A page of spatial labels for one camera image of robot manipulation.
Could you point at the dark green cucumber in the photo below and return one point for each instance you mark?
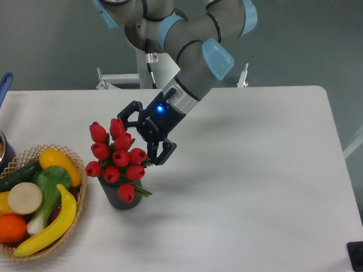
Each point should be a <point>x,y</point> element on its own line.
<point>21,175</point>

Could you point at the dark red fruit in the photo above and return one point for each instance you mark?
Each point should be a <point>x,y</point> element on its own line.
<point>56,212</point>

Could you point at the woven wicker basket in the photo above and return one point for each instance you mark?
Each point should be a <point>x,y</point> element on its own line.
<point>27,157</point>

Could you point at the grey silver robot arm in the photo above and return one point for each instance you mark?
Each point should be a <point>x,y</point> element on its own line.
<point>196,47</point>

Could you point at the orange fruit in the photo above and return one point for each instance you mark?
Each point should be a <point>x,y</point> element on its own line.
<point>13,228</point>

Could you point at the red tulip bouquet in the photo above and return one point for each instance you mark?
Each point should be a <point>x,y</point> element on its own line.
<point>115,159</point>

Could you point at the white frame at right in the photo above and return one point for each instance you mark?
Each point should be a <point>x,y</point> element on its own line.
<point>353,142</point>

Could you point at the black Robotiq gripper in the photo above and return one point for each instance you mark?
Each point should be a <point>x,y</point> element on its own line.
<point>154,125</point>

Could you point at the green bok choy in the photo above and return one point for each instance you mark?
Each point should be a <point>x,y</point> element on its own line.
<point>47,180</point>

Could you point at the beige round radish slice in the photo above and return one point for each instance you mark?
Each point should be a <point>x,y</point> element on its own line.
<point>25,198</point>

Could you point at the dark grey ribbed vase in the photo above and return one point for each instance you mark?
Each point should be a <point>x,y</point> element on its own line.
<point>120,196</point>

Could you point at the yellow banana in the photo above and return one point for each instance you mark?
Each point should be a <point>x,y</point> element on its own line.
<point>53,231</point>

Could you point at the black device at edge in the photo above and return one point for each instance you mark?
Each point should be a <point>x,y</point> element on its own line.
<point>355,251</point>

